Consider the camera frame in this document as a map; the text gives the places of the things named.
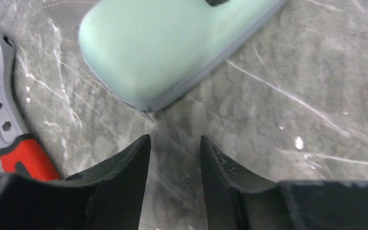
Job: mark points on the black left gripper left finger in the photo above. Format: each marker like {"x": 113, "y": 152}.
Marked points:
{"x": 106, "y": 196}

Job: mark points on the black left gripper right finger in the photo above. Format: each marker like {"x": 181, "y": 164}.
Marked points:
{"x": 238, "y": 199}

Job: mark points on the mint green umbrella case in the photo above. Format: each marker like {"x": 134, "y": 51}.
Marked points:
{"x": 149, "y": 53}

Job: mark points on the red handled adjustable wrench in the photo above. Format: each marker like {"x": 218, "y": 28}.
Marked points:
{"x": 20, "y": 151}

